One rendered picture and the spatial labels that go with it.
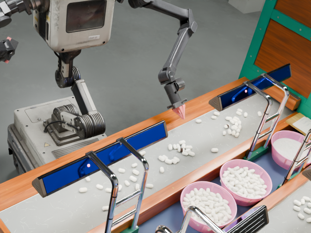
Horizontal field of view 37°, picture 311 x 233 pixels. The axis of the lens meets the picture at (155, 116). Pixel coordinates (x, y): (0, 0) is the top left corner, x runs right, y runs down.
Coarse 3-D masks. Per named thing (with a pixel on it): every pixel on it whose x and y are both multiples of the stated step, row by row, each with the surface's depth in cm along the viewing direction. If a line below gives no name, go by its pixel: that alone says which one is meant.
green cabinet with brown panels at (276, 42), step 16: (272, 0) 270; (288, 0) 264; (304, 0) 256; (272, 16) 274; (288, 16) 267; (304, 16) 260; (256, 32) 286; (272, 32) 279; (288, 32) 270; (304, 32) 261; (256, 48) 290; (272, 48) 282; (288, 48) 274; (304, 48) 266; (256, 64) 295; (272, 64) 286; (304, 64) 270; (288, 80) 281; (304, 80) 273; (304, 96) 277
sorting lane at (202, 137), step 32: (256, 96) 293; (192, 128) 257; (224, 128) 262; (256, 128) 267; (128, 160) 228; (160, 160) 232; (192, 160) 236; (64, 192) 206; (96, 192) 209; (128, 192) 212; (32, 224) 190; (64, 224) 193; (96, 224) 196
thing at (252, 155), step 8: (272, 80) 238; (256, 88) 229; (280, 88) 236; (264, 96) 226; (288, 96) 235; (272, 104) 226; (280, 104) 239; (264, 112) 230; (280, 112) 241; (264, 120) 232; (272, 128) 248; (256, 136) 239; (264, 136) 246; (264, 144) 256; (248, 152) 246; (256, 152) 254; (264, 152) 259; (248, 160) 249
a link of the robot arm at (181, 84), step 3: (168, 72) 244; (171, 72) 245; (168, 75) 244; (171, 75) 245; (171, 78) 244; (174, 78) 246; (177, 78) 251; (180, 78) 253; (159, 81) 250; (168, 81) 245; (171, 81) 244; (174, 81) 250; (177, 81) 251; (180, 81) 252; (183, 81) 253; (162, 84) 249; (177, 84) 249; (180, 84) 251; (183, 84) 252; (180, 87) 251; (183, 87) 253; (177, 90) 251
